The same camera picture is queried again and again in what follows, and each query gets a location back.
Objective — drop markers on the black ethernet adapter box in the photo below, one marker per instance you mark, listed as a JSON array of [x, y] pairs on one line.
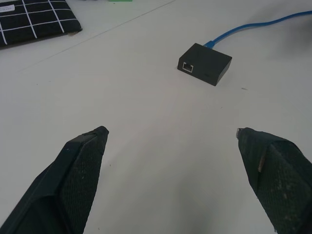
[[207, 64]]

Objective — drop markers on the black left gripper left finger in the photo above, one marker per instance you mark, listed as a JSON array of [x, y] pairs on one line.
[[73, 180]]

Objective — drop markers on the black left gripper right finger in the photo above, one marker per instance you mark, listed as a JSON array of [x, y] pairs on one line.
[[278, 178]]

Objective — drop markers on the green object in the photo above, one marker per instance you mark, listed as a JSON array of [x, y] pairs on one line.
[[120, 0]]

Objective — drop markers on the black white-grid cloth pad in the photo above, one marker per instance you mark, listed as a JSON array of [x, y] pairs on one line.
[[34, 19]]

